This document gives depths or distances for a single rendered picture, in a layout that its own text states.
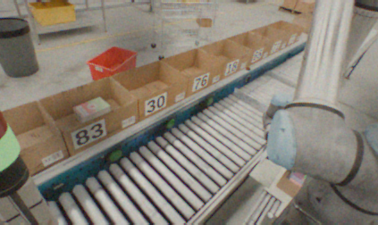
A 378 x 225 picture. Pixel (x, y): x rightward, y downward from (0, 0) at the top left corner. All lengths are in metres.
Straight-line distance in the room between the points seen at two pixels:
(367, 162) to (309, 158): 0.12
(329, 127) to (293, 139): 0.09
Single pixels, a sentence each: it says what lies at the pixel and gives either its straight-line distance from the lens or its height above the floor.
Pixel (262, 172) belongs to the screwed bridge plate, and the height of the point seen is 0.75.
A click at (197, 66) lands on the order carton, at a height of 0.89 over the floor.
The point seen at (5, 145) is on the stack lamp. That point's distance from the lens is 0.26.
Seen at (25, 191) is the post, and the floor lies 1.54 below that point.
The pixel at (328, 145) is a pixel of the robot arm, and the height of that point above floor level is 1.43.
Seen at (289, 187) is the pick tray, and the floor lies 0.81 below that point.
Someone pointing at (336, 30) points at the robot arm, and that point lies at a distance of 0.79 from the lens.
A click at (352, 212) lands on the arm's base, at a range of 0.77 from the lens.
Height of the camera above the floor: 1.78
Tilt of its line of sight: 39 degrees down
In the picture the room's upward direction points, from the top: 8 degrees clockwise
